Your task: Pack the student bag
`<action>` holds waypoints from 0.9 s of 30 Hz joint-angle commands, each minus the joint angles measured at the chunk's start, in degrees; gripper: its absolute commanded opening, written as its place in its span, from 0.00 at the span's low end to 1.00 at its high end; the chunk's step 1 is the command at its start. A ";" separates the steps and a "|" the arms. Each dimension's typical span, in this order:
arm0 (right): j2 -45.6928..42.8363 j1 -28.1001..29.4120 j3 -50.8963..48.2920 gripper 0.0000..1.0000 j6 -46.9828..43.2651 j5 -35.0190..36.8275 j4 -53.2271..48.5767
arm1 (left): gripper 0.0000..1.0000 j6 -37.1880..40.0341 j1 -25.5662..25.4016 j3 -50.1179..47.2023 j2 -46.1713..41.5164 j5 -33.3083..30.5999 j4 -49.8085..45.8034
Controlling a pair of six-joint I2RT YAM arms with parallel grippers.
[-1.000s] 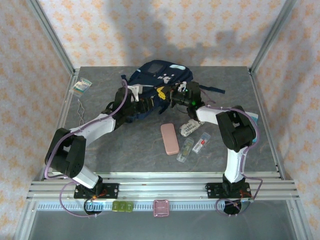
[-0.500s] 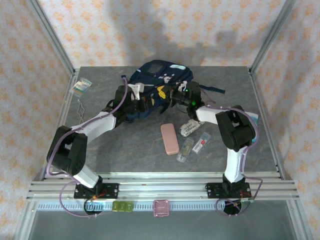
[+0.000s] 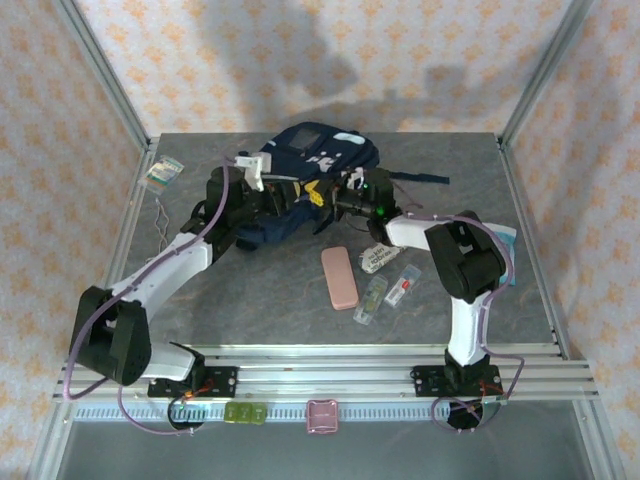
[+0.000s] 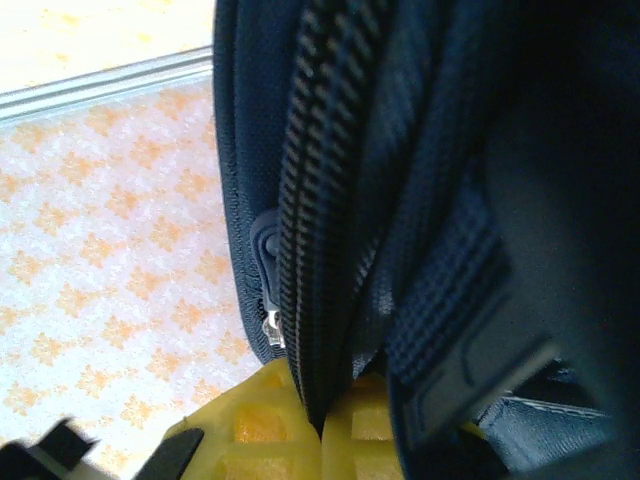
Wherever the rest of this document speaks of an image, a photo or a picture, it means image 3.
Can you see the left aluminium frame post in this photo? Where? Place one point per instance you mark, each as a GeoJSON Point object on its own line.
{"type": "Point", "coordinates": [100, 75]}

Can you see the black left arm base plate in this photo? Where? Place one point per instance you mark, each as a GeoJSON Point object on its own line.
{"type": "Point", "coordinates": [225, 376]}

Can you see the light blue wet wipes pack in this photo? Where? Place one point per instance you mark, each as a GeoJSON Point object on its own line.
{"type": "Point", "coordinates": [509, 234]}

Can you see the green square tag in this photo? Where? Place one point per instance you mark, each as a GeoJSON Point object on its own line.
{"type": "Point", "coordinates": [232, 414]}
{"type": "Point", "coordinates": [258, 414]}
{"type": "Point", "coordinates": [245, 414]}

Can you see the white roll with black print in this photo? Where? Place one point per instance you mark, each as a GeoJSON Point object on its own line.
{"type": "Point", "coordinates": [377, 257]}

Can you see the aluminium side rail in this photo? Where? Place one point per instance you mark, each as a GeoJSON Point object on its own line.
{"type": "Point", "coordinates": [125, 240]}
{"type": "Point", "coordinates": [537, 260]}

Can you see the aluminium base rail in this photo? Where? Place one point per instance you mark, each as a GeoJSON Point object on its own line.
{"type": "Point", "coordinates": [325, 375]}

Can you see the pink pencil case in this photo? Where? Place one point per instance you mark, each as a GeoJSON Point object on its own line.
{"type": "Point", "coordinates": [340, 280]}

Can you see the clear packet with green print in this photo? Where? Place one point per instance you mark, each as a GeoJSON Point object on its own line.
{"type": "Point", "coordinates": [161, 172]}

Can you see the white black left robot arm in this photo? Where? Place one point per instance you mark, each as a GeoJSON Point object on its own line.
{"type": "Point", "coordinates": [170, 265]}

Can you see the left aluminium side rail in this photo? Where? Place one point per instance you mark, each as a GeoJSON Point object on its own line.
{"type": "Point", "coordinates": [125, 240]}

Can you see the navy blue backpack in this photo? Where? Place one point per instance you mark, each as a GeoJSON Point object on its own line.
{"type": "Point", "coordinates": [310, 150]}

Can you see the metal tongs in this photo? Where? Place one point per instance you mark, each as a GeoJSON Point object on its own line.
{"type": "Point", "coordinates": [162, 235]}

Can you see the pink square box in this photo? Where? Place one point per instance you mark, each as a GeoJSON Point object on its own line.
{"type": "Point", "coordinates": [323, 416]}

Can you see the right aluminium frame post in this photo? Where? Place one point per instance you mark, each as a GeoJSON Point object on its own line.
{"type": "Point", "coordinates": [545, 75]}

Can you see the clear case with green contents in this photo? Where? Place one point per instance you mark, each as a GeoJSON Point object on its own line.
{"type": "Point", "coordinates": [371, 300]}

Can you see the aluminium frame post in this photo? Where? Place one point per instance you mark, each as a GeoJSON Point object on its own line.
{"type": "Point", "coordinates": [100, 75]}
{"type": "Point", "coordinates": [545, 75]}

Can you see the clear case with red label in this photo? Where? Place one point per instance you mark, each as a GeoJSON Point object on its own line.
{"type": "Point", "coordinates": [400, 286]}

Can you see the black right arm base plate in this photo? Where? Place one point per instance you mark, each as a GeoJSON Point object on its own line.
{"type": "Point", "coordinates": [425, 380]}

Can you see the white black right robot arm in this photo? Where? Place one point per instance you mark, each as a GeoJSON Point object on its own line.
{"type": "Point", "coordinates": [467, 325]}

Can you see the right aluminium side rail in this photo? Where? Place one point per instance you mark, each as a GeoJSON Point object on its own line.
{"type": "Point", "coordinates": [537, 260]}

